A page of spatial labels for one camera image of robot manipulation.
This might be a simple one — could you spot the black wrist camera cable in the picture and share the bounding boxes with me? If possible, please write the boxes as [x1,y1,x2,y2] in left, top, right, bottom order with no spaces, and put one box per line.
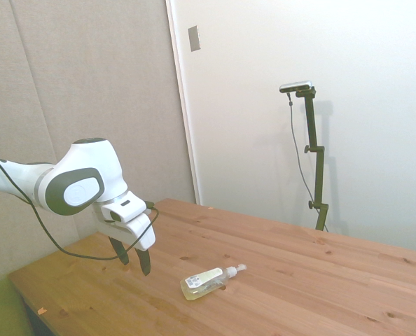
[0,152,160,261]

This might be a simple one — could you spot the dark green camera stand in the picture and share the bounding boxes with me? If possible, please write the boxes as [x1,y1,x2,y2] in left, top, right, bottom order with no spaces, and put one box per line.
[294,87,330,232]

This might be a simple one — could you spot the white door frame trim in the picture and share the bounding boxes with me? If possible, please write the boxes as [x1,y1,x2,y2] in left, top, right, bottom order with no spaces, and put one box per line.
[165,0,202,206]

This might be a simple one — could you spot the grey wall switch plate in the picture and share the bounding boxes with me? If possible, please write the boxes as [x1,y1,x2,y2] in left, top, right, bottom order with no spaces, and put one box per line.
[187,24,202,53]

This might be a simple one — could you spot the clear sanitizer pump bottle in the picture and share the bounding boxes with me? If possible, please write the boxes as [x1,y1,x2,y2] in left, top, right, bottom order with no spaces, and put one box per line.
[179,263,248,301]

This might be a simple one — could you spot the green chair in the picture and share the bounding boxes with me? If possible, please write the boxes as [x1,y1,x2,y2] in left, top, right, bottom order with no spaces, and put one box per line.
[0,279,34,336]

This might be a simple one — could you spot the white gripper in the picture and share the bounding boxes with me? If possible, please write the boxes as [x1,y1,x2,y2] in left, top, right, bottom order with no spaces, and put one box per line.
[92,205,157,277]

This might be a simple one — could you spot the silver exterior camera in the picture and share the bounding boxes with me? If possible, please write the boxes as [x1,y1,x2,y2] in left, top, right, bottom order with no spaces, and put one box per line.
[279,80,314,94]

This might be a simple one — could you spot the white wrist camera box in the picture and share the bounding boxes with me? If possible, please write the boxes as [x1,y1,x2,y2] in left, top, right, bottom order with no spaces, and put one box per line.
[100,195,148,224]

